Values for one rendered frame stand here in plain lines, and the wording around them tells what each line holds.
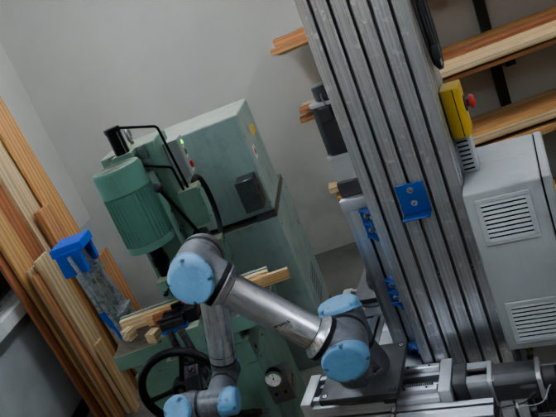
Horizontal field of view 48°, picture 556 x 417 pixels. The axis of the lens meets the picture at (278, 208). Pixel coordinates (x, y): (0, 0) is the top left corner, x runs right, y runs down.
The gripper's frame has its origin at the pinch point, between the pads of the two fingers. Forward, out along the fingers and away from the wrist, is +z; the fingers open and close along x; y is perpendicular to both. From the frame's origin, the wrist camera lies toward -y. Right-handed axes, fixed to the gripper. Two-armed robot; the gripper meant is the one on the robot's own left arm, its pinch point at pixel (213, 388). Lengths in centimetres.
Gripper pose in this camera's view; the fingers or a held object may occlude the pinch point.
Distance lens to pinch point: 204.6
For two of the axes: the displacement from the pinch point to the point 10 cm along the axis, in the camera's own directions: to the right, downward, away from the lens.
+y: 3.1, 9.2, -2.3
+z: 1.9, 1.8, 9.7
